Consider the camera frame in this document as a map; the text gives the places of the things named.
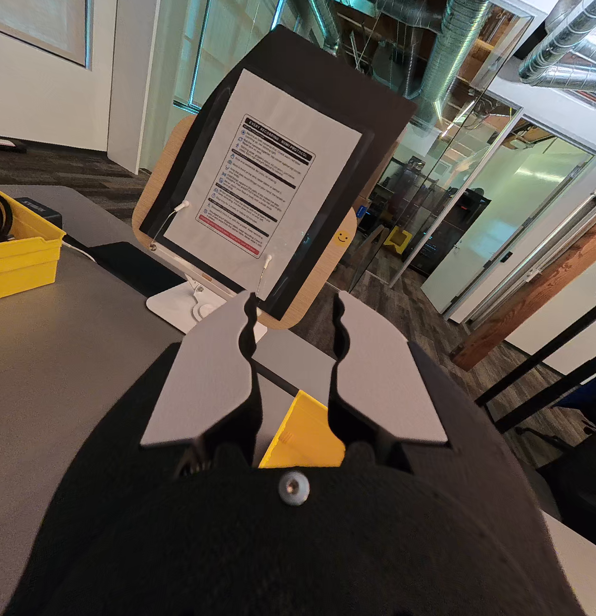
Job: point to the black pole stand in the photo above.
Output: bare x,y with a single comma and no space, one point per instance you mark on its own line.
543,353

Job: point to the black power adapter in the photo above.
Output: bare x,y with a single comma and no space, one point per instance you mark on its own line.
43,214

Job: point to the yellow smiley sticker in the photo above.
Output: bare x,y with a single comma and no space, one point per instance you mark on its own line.
342,237

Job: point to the printed instruction sheet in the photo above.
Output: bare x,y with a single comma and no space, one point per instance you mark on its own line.
259,101

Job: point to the glass door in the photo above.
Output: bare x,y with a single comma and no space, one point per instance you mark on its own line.
519,202

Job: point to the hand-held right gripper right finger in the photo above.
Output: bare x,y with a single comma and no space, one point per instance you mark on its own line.
384,385

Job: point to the black cabinet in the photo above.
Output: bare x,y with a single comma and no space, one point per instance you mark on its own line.
451,226

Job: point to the black board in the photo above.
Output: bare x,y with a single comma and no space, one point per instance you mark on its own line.
298,62

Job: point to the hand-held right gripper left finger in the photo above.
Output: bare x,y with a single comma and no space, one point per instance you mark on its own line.
206,380

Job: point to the white stand base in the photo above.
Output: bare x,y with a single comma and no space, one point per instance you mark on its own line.
173,305

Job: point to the wooden stand board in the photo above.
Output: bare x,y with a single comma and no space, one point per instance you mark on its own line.
322,274

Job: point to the yellow plastic bin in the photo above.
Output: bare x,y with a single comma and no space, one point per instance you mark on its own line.
19,269
302,433

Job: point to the silver ventilation duct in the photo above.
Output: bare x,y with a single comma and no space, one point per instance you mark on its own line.
562,43
447,53

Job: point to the brown wooden beam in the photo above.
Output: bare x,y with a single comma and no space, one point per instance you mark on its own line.
519,308

